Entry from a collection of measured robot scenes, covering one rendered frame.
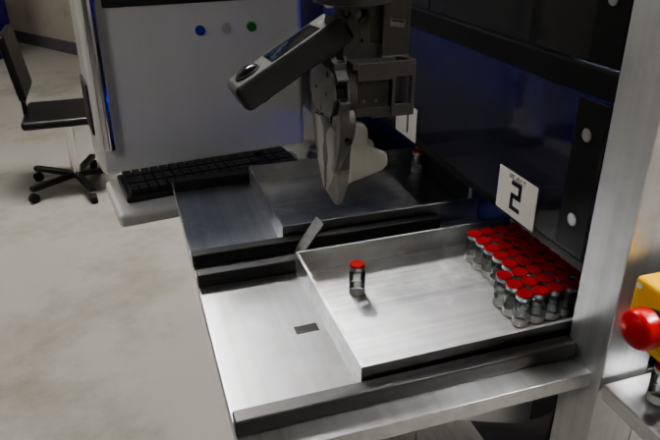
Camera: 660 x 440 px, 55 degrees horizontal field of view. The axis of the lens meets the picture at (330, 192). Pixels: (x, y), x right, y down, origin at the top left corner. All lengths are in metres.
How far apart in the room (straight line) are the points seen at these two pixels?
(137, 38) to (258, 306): 0.78
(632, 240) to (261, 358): 0.42
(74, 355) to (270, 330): 1.57
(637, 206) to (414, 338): 0.30
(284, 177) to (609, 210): 0.68
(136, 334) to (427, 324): 1.65
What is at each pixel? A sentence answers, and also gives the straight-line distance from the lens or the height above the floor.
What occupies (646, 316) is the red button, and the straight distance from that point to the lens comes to 0.66.
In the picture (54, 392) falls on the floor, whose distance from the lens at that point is 2.20.
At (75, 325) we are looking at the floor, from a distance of 2.47.
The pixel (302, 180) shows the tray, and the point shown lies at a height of 0.88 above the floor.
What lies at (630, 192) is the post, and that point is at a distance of 0.69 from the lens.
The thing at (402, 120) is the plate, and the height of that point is 1.01.
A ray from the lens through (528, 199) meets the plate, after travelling 0.82.
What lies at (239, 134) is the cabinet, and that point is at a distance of 1.56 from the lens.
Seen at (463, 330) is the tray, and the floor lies 0.88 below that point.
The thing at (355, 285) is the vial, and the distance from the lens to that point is 0.85.
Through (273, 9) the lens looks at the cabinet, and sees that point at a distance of 1.52.
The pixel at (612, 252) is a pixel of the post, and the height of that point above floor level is 1.03.
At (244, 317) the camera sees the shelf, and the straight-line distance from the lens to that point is 0.83.
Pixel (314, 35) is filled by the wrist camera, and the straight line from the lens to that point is 0.57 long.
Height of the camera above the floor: 1.36
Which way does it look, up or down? 24 degrees down
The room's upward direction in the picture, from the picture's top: straight up
